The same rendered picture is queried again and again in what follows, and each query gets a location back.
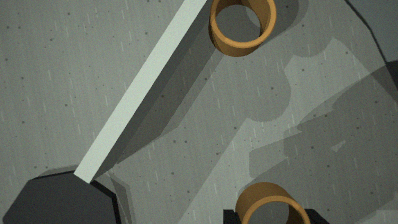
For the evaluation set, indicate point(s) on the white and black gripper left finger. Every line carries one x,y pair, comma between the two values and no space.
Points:
230,217

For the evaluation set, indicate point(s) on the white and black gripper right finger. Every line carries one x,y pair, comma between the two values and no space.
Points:
314,217

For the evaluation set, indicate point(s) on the bronze bushing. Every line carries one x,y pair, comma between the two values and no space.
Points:
261,193
266,13

